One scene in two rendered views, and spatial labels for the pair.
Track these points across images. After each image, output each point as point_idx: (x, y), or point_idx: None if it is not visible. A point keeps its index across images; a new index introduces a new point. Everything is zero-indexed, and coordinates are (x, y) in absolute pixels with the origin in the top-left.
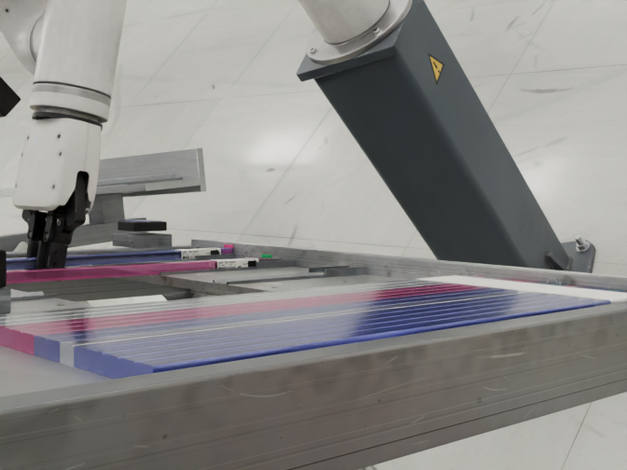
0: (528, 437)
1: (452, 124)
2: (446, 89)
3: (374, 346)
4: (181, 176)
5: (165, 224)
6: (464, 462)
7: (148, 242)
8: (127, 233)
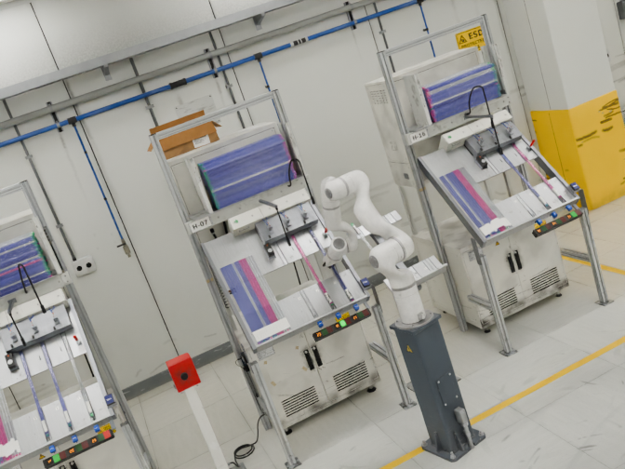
0: (403, 431)
1: (407, 362)
2: (410, 356)
3: (223, 288)
4: None
5: (364, 287)
6: (412, 417)
7: (360, 285)
8: None
